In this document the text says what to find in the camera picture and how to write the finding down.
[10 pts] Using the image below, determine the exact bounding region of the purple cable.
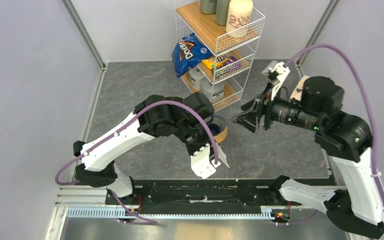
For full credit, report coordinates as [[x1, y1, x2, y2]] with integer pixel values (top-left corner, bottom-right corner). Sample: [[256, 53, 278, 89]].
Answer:
[[271, 43, 384, 240], [54, 100, 221, 226]]

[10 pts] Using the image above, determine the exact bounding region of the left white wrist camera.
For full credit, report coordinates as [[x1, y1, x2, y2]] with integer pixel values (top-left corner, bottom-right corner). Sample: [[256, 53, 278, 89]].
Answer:
[[190, 143, 221, 180]]

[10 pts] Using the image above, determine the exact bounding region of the blue ribbed coffee dripper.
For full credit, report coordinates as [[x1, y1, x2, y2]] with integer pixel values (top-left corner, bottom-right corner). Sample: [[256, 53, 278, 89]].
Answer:
[[207, 113, 226, 137]]

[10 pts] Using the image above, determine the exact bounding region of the grey canister lower shelf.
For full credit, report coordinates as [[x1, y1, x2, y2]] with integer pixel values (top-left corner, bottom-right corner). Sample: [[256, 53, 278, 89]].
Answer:
[[200, 79, 225, 104]]

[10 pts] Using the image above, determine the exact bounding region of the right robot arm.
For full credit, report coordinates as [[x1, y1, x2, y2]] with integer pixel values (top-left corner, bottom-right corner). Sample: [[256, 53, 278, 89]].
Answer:
[[232, 76, 384, 239]]

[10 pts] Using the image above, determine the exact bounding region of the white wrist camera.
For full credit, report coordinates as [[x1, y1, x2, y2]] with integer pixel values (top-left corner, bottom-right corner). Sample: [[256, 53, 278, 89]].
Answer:
[[262, 60, 291, 101], [190, 143, 221, 180]]

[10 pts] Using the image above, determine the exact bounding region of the white canister lower shelf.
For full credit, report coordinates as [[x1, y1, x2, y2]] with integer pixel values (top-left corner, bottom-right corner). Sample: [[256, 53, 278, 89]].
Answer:
[[189, 66, 205, 92]]

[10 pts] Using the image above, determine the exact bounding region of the yellow M&M candy bag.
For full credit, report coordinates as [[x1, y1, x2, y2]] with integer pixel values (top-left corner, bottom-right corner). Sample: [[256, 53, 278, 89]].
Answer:
[[201, 53, 238, 74]]

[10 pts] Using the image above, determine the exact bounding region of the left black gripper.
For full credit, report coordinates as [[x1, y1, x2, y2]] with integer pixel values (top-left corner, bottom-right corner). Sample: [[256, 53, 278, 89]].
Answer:
[[174, 119, 218, 161]]

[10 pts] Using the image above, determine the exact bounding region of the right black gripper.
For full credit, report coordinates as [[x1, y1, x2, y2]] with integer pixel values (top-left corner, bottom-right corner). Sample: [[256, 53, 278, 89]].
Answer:
[[230, 78, 322, 133]]

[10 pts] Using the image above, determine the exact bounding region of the wooden ring dripper stand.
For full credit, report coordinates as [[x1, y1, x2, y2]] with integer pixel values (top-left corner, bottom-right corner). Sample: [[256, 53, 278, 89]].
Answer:
[[214, 126, 228, 144]]

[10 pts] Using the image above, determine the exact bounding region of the aluminium rail frame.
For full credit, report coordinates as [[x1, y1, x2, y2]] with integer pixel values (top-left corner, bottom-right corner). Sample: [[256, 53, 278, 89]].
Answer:
[[45, 166, 356, 240]]

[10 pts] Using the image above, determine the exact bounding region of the grey green bottle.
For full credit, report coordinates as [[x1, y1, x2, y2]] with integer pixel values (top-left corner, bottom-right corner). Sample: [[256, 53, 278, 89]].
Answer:
[[215, 0, 230, 26], [200, 0, 218, 15]]

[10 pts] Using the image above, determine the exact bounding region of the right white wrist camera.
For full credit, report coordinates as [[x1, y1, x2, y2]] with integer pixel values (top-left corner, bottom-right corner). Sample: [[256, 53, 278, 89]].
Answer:
[[262, 60, 291, 101]]

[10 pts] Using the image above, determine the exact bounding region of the white wire shelf rack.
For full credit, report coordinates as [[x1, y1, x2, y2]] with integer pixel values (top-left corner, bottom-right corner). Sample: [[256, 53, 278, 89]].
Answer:
[[174, 0, 266, 112]]

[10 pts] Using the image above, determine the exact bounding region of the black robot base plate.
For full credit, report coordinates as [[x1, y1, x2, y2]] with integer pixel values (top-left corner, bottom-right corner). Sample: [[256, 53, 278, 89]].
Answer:
[[105, 178, 337, 216]]

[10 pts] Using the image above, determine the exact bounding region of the cream white bottle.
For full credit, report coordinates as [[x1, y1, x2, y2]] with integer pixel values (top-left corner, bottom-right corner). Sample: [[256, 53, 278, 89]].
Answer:
[[225, 0, 254, 39]]

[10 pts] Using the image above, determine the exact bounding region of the blue Doritos chip bag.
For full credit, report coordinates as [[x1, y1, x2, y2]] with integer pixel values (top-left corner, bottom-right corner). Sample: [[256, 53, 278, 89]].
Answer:
[[171, 33, 213, 78]]

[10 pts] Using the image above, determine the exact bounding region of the single white paper filter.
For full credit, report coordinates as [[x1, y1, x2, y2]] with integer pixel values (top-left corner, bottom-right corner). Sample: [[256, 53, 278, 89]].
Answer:
[[216, 143, 230, 168]]

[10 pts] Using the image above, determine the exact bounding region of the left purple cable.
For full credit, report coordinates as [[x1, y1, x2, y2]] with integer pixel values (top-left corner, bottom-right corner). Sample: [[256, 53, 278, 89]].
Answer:
[[54, 100, 221, 226]]

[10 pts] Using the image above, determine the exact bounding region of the paper coffee filter stack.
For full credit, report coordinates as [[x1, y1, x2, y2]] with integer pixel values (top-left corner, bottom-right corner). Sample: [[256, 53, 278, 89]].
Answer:
[[289, 75, 309, 101]]

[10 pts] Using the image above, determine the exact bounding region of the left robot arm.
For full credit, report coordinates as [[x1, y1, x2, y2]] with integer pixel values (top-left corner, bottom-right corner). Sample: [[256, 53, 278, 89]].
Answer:
[[73, 92, 226, 205]]

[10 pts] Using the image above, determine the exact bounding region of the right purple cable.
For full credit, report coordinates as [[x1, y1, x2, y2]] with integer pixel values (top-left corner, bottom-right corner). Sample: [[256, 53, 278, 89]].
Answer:
[[271, 43, 384, 240]]

